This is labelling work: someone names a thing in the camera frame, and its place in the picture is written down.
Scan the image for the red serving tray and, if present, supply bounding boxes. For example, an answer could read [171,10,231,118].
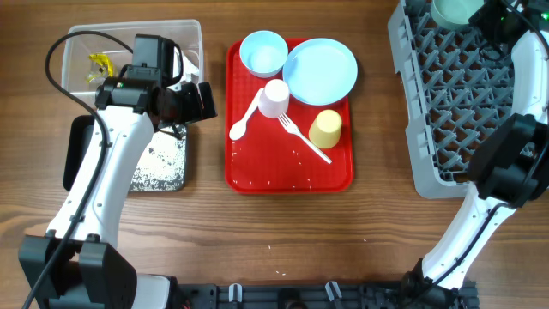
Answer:
[225,41,354,194]

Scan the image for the clear plastic waste bin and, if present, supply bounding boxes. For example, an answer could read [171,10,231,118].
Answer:
[62,19,204,106]

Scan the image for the grey dishwasher rack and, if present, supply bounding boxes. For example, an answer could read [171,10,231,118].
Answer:
[388,1,548,199]

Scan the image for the light blue small bowl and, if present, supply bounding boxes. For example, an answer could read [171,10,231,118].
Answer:
[239,30,289,78]

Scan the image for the white napkin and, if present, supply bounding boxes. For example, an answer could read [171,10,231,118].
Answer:
[169,49,199,91]

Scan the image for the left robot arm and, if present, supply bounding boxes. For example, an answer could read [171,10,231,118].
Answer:
[19,34,217,308]

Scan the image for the mint green bowl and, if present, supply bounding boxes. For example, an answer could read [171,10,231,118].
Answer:
[431,0,485,30]

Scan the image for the yellow plastic cup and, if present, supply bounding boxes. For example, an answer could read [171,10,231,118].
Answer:
[309,110,342,148]

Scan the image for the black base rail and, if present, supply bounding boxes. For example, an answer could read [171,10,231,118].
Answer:
[171,281,480,309]

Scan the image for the white plastic spoon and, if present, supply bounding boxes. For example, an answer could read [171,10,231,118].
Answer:
[229,88,264,141]

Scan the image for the white plastic fork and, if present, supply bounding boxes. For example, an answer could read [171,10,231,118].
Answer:
[278,113,332,164]

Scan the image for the white plastic cup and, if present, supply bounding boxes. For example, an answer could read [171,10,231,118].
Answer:
[258,79,290,118]

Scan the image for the yellow snack wrapper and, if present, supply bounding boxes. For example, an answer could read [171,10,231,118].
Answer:
[86,53,117,83]

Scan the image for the black food waste tray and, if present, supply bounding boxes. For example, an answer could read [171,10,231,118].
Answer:
[63,115,187,192]

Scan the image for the light blue plate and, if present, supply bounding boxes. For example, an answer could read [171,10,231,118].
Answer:
[282,38,358,106]

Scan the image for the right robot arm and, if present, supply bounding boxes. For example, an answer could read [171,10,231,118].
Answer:
[388,0,548,308]

